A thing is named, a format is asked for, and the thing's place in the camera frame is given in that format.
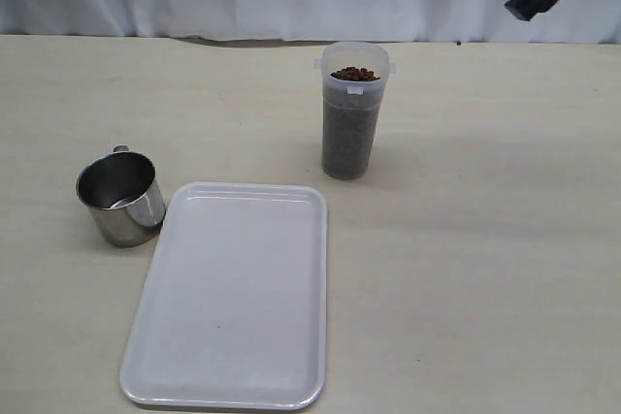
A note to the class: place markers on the steel mug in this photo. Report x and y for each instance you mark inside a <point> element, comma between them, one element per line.
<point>122,196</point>

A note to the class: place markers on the translucent plastic tall container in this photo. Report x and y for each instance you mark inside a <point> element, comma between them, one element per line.
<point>354,77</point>

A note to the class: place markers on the white rectangular tray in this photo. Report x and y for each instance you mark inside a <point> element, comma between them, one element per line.
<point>233,314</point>

